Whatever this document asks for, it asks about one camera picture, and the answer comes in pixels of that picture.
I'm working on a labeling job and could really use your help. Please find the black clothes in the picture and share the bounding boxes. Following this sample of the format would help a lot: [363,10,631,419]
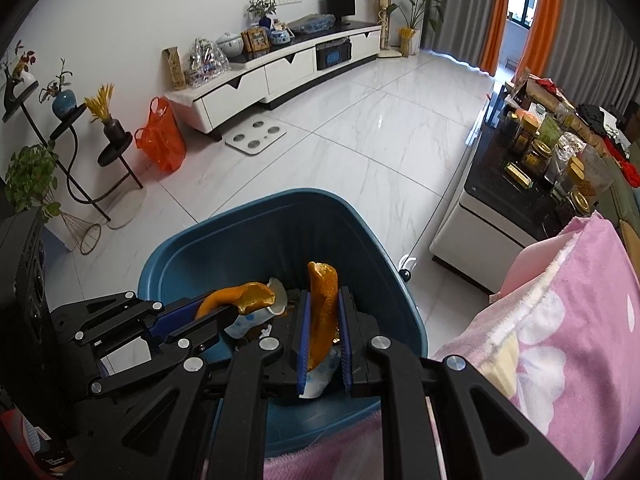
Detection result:
[577,103,621,136]

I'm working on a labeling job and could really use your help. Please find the framed picture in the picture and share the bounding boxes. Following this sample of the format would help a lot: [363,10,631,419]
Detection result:
[241,27,271,54]

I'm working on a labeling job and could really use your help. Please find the clear wrapped gift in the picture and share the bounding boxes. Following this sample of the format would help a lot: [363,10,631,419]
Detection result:
[184,37,231,86]

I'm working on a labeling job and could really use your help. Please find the plant in blue-white vase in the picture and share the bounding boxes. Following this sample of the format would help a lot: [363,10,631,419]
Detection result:
[245,0,280,31]

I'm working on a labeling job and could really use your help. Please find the plant in blue pot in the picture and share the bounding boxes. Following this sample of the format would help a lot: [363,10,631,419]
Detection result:
[39,59,76,120]

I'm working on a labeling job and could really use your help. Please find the tall plant yellow vase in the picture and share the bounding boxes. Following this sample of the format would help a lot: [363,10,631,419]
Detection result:
[387,0,445,57]

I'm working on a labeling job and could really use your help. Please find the black box blue panel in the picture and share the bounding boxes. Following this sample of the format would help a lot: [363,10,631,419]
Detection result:
[315,38,353,69]

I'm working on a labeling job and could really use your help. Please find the cluster of glass jars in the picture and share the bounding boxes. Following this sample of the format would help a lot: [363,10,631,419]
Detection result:
[502,104,614,222]

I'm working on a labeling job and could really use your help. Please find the green potted plant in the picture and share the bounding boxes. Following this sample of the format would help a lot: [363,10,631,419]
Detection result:
[4,142,64,221]

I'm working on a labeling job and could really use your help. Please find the white paper cup blue pattern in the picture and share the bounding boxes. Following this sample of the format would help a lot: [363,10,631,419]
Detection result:
[224,277,289,342]

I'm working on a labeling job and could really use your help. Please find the yellow wheat in dark vase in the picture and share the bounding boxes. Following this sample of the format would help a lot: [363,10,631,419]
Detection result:
[84,83,126,144]

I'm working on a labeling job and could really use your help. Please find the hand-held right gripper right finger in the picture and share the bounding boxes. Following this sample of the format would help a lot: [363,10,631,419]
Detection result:
[337,286,584,480]

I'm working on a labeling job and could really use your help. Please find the orange curtain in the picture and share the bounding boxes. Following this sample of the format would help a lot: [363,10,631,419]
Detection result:
[517,0,566,84]
[479,0,514,77]

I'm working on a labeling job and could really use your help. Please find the white lidded jar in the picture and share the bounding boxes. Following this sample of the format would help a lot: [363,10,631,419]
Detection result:
[215,31,245,59]

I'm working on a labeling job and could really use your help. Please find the red clothes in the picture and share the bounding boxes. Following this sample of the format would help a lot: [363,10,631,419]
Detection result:
[602,137,640,189]

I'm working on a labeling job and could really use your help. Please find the gold box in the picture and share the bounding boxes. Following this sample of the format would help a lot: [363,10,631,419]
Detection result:
[504,162,534,189]

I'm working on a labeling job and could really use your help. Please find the clear plastic bag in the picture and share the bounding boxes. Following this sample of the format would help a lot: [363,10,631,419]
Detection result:
[288,13,336,35]

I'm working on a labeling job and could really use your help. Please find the black top coffee table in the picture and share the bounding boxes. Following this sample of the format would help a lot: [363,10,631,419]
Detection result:
[429,79,602,294]

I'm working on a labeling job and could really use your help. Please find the red flower plant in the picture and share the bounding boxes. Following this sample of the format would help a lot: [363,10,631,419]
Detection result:
[0,42,39,111]

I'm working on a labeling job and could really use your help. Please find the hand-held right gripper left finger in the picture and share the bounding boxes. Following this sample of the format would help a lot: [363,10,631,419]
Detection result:
[69,291,313,480]

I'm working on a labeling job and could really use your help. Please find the orange fruit peel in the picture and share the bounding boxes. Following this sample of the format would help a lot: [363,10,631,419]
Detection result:
[194,282,277,321]
[305,260,341,372]

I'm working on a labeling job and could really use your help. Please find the black plant stand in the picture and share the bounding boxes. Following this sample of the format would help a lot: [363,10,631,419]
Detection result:
[2,79,146,231]

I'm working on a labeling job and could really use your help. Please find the white TV cabinet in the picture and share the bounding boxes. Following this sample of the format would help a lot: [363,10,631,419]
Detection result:
[164,19,384,142]

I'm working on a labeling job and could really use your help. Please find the white bathroom scale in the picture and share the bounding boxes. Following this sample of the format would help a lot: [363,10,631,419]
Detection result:
[224,119,288,157]

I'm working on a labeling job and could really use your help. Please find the grey curtain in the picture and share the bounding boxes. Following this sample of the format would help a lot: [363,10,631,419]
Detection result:
[537,0,640,127]
[419,0,501,69]

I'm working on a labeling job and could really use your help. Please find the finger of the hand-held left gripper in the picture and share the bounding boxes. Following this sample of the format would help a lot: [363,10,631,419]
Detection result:
[90,304,242,402]
[50,290,202,342]

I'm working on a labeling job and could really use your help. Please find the black monitor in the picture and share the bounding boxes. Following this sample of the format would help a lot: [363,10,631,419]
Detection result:
[324,0,357,27]

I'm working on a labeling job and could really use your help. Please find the pink flower blanket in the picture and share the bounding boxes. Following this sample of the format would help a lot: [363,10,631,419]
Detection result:
[262,210,640,480]

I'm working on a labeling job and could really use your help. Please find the green sofa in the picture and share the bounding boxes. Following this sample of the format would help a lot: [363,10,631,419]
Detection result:
[595,140,640,282]

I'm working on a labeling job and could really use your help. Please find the blue plastic bin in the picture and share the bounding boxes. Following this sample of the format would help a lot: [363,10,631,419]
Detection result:
[137,187,429,459]

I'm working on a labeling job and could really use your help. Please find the orange plastic bag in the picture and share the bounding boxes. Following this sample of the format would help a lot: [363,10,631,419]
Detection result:
[134,97,187,174]

